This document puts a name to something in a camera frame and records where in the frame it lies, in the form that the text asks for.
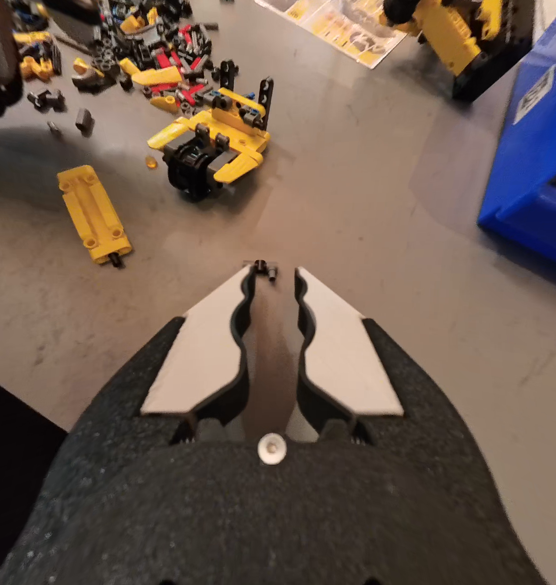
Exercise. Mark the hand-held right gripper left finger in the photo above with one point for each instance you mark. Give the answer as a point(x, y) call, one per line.
point(200, 361)

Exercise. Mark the large yellow toy vehicle model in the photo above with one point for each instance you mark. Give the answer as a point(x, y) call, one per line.
point(447, 41)

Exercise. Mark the yellow grey sticker sheet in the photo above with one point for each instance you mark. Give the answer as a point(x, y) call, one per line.
point(342, 32)

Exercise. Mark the yellow rectangular panel piece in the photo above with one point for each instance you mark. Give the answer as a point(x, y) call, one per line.
point(93, 215)

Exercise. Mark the pile of toy building pieces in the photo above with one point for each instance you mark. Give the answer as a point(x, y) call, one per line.
point(159, 75)

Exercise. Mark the grey connector piece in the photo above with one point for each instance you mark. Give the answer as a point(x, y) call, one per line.
point(56, 99)

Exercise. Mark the orange round stud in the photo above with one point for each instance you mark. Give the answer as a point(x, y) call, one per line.
point(151, 161)

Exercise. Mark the dark grey cylinder piece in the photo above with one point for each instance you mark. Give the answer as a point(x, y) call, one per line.
point(83, 119)

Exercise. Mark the small yellow toy wheel assembly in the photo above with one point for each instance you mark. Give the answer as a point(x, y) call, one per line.
point(234, 119)

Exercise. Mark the light grey bush piece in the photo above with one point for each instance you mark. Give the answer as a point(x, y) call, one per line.
point(54, 128)

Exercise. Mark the blue plastic bin white tag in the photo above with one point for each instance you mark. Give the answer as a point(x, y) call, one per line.
point(524, 160)

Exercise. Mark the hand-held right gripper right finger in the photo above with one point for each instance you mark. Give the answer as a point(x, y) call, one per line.
point(346, 361)

